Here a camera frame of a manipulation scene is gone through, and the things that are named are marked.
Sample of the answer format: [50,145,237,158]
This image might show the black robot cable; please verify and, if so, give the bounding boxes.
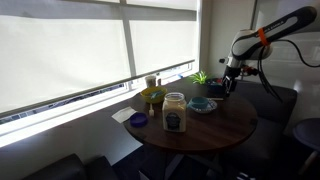
[257,38,320,103]

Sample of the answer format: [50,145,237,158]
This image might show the white paper napkin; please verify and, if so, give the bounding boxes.
[111,106,138,124]

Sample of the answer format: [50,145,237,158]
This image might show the green potted plant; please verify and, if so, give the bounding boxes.
[188,70,212,86]

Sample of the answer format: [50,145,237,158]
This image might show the dark round stool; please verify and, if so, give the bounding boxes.
[292,117,320,174]

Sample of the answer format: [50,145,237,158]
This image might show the table pedestal base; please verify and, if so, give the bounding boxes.
[162,151,234,180]

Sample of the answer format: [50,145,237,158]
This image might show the narrow white roller blind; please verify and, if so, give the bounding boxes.
[125,0,199,77]

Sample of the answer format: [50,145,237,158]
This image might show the wide white roller blind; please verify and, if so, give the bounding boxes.
[0,0,132,115]

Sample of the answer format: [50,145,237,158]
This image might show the blue jar lid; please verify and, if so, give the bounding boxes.
[129,112,149,128]

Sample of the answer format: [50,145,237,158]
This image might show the yellow bowl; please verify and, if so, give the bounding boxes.
[139,85,169,105]

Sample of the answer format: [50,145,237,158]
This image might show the dark sofa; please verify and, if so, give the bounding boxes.
[19,152,120,180]

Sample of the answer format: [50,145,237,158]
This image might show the teal utensil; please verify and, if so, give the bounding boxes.
[149,90,165,100]

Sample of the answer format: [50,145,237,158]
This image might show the blue bowl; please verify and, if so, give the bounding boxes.
[186,97,219,115]

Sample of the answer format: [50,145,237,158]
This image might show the white window frame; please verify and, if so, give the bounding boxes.
[0,0,202,148]

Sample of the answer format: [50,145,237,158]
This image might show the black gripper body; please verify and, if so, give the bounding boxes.
[223,65,242,87]

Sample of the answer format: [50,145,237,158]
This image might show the dark upholstered chair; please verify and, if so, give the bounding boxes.
[229,80,298,164]

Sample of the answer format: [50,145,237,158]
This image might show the open glass jar beige contents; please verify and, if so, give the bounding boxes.
[161,91,188,134]

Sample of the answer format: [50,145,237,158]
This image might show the orange cable strap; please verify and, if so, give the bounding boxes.
[257,27,270,47]

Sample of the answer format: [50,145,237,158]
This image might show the blue ceramic cup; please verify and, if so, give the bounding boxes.
[190,96,210,110]

